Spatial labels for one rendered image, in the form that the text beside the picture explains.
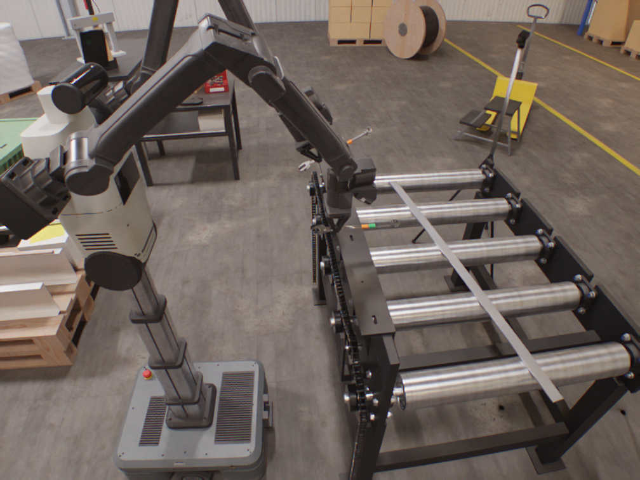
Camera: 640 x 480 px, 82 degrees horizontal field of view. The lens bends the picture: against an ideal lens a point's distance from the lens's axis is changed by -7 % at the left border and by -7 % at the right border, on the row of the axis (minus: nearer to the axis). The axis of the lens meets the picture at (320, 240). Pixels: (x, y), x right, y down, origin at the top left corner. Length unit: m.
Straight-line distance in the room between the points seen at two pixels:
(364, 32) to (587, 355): 7.88
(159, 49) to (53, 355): 1.97
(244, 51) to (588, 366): 1.35
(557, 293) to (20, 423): 2.66
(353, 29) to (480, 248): 7.33
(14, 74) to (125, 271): 6.71
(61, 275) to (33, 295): 0.28
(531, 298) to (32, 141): 1.60
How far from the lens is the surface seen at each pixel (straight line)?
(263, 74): 0.67
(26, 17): 12.75
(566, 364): 1.49
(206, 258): 3.05
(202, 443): 1.93
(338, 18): 8.66
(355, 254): 1.23
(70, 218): 1.12
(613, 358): 1.60
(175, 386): 1.74
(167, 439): 1.98
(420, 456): 1.80
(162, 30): 1.17
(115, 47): 4.58
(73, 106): 0.99
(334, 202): 1.07
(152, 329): 1.47
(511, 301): 1.59
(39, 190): 0.89
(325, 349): 2.41
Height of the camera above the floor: 1.98
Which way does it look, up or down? 40 degrees down
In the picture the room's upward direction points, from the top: straight up
